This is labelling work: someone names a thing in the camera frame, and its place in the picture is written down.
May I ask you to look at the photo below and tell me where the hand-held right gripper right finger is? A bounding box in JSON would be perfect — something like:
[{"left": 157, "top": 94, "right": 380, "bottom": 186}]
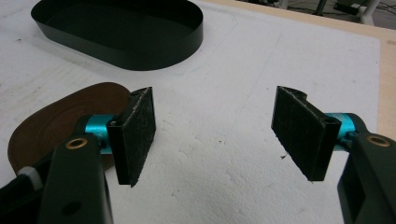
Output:
[{"left": 271, "top": 85, "right": 358, "bottom": 182}]

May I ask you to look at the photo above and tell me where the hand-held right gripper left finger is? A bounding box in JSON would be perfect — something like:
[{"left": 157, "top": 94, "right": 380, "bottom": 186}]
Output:
[{"left": 83, "top": 86, "right": 157, "bottom": 188}]

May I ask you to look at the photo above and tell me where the brown cloth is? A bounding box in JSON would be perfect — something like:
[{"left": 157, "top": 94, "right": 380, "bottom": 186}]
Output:
[{"left": 7, "top": 81, "right": 132, "bottom": 175}]

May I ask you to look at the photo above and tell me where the black oval tray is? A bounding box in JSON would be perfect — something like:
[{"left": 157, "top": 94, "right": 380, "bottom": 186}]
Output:
[{"left": 30, "top": 0, "right": 205, "bottom": 72}]

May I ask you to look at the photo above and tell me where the black floor box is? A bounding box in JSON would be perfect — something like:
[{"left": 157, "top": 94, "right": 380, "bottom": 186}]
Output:
[{"left": 333, "top": 1, "right": 360, "bottom": 16}]

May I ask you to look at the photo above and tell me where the white stand leg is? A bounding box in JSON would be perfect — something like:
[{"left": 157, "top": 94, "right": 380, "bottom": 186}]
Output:
[{"left": 358, "top": 0, "right": 381, "bottom": 26}]

